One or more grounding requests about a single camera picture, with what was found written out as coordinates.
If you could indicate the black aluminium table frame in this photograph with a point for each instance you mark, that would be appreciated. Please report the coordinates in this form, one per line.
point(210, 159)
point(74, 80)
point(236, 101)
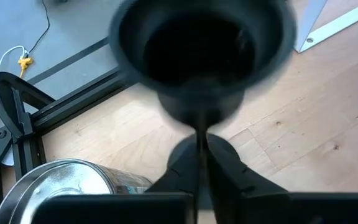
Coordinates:
point(73, 104)

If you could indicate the white perforated metal shelf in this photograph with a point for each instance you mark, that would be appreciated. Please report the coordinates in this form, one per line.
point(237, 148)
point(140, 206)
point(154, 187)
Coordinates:
point(337, 25)

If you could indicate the tin can with flower label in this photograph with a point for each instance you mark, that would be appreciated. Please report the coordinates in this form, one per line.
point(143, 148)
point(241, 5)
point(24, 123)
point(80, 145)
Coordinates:
point(67, 180)

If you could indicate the black metal candlestick holder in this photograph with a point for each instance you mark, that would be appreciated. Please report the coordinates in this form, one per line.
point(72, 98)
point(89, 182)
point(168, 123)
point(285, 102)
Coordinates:
point(197, 49)

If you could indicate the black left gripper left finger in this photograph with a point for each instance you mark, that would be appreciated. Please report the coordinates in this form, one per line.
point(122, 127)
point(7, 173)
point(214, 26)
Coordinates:
point(154, 208)

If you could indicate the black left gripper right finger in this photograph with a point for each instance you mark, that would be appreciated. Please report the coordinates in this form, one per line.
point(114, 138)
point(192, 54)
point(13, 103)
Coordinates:
point(259, 205)

